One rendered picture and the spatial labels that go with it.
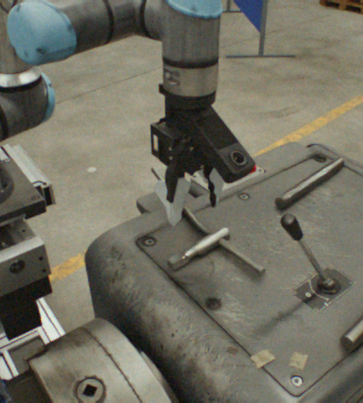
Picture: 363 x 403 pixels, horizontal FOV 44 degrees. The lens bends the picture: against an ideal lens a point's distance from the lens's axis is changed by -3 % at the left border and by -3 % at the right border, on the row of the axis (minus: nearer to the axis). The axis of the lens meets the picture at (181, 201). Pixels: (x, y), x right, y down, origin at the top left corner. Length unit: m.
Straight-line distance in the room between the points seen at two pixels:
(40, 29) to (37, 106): 0.50
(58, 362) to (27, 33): 0.41
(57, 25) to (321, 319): 0.50
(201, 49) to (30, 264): 0.61
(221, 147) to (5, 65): 0.53
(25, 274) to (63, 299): 1.39
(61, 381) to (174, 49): 0.44
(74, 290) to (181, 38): 1.97
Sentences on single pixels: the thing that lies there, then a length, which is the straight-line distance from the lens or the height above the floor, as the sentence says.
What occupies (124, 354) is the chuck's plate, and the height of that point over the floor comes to 1.24.
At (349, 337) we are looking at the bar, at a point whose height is 1.28.
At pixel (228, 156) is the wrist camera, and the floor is 1.44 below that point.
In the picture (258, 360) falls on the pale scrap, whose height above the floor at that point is 1.26.
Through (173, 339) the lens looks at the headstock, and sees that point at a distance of 0.64.
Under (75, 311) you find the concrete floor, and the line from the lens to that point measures 2.33.
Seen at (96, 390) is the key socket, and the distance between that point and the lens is 0.60.
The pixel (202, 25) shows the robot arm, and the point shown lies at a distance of 0.58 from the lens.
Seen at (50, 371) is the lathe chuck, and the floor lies 1.23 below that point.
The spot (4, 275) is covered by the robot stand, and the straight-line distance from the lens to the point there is 1.00.
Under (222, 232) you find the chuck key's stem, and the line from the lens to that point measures 0.73.
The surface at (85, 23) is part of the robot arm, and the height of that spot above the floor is 1.60.
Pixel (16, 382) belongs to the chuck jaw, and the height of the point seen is 1.20.
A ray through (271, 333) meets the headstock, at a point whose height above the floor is 1.26.
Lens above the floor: 1.75
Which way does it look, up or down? 37 degrees down
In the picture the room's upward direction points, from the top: straight up
